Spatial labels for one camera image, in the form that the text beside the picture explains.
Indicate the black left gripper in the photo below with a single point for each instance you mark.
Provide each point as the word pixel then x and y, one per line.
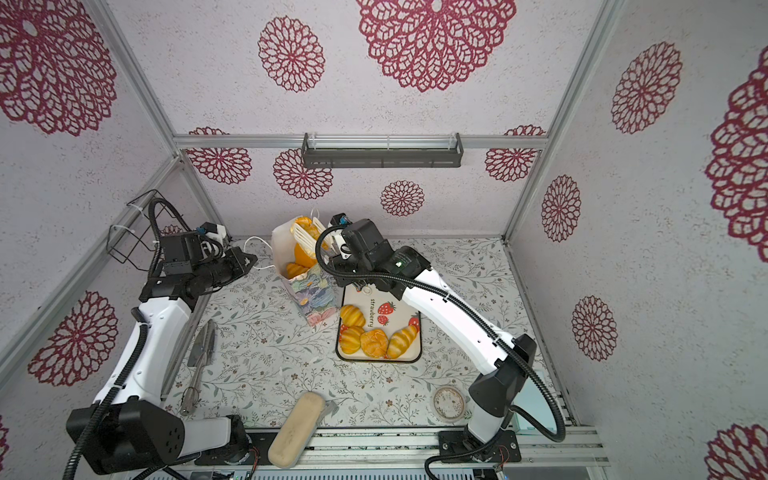
pixel 236 256

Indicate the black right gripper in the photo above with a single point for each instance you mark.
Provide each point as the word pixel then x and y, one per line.
pixel 339 269

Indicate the floral paper gift bag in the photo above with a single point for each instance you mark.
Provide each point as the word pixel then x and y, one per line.
pixel 312 291

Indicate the white metal serving tongs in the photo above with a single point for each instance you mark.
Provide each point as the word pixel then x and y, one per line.
pixel 331 245

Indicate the long twisted orange bread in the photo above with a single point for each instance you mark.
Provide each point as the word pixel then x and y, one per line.
pixel 302 258

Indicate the flaky pastry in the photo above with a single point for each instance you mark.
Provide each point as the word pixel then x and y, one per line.
pixel 312 226

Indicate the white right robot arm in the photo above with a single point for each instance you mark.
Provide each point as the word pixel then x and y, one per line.
pixel 504 362

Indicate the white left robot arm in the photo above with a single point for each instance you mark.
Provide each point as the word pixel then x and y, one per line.
pixel 126 427

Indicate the round tape roll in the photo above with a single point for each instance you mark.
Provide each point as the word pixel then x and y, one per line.
pixel 449 404

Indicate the beige long baguette loaf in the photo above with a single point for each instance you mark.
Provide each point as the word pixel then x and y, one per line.
pixel 294 435

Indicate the mint green box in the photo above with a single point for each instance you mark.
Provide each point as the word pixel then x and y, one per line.
pixel 531 400

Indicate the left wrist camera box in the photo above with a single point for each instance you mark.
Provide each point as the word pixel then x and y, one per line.
pixel 182 252

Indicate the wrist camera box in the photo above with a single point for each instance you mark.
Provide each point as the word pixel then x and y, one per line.
pixel 360 242
pixel 182 252

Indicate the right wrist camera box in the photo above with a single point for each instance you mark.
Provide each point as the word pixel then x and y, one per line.
pixel 360 242

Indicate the black wire wall basket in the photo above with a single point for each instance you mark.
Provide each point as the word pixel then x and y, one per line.
pixel 132 242

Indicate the black wall shelf rack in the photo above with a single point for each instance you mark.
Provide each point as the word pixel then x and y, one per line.
pixel 389 153

